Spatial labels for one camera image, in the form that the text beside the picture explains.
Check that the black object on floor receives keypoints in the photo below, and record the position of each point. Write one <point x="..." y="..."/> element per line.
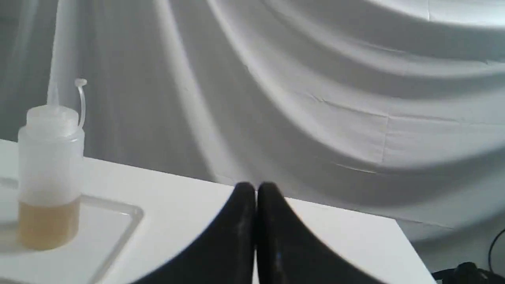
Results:
<point x="469" y="273"/>

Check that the translucent squeeze bottle amber liquid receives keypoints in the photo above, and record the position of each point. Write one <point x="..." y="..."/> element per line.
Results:
<point x="50" y="149"/>

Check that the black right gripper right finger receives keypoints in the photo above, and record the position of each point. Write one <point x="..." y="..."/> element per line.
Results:
<point x="289" y="253"/>

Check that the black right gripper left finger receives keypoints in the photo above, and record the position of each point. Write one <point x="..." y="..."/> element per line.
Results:
<point x="223" y="253"/>

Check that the grey fabric backdrop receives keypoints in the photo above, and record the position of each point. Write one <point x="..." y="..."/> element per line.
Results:
<point x="388" y="107"/>

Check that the white plastic tray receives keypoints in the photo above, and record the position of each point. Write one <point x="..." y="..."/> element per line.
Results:
<point x="105" y="228"/>

